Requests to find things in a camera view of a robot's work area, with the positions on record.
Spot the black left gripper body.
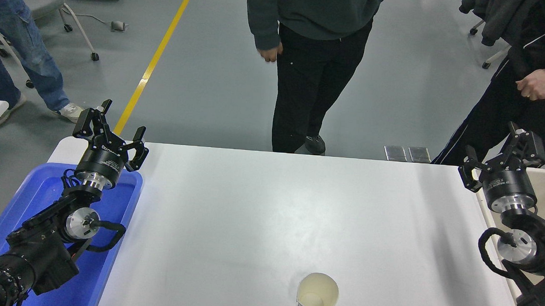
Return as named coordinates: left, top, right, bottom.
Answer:
left=75, top=141, right=128, bottom=183

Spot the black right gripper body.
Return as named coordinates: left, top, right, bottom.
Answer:
left=482, top=166, right=539, bottom=207

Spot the white paper cup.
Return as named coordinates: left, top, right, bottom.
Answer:
left=296, top=272, right=341, bottom=306

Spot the hand of tracksuit person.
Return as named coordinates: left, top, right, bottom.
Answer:
left=515, top=66, right=545, bottom=102

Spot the hand of black-trousered person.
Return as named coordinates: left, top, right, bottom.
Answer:
left=258, top=41, right=283, bottom=63

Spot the person in black tracksuit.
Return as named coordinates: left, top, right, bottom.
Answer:
left=432, top=0, right=545, bottom=171

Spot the blue plastic tray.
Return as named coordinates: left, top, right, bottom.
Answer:
left=0, top=160, right=144, bottom=306

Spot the white-legged wheeled chair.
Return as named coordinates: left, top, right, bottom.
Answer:
left=467, top=19, right=514, bottom=71

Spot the person in blue jeans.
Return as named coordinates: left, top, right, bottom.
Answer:
left=0, top=0, right=91, bottom=132

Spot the dark jacket on chair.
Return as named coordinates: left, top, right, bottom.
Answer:
left=458, top=0, right=542, bottom=49

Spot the person in black trousers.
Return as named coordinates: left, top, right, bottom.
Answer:
left=237, top=0, right=385, bottom=159

